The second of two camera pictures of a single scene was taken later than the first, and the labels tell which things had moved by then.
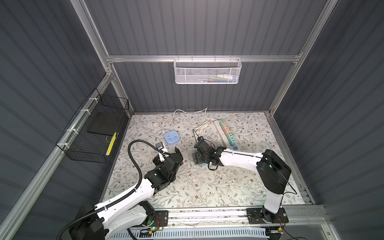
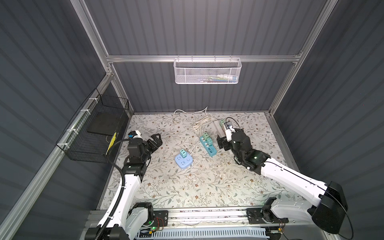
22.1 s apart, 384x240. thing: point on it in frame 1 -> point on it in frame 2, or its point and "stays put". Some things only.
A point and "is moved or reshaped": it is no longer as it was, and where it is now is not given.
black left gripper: x=157 y=163 -> x=156 y=142
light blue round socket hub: x=172 y=137 -> x=183 y=162
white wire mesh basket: x=207 y=70 stays put
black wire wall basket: x=89 y=136 stays put
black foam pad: x=105 y=123 stays put
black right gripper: x=196 y=158 -> x=220 y=140
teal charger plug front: x=232 y=141 is moved or reshaped
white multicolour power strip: x=224 y=136 stays put
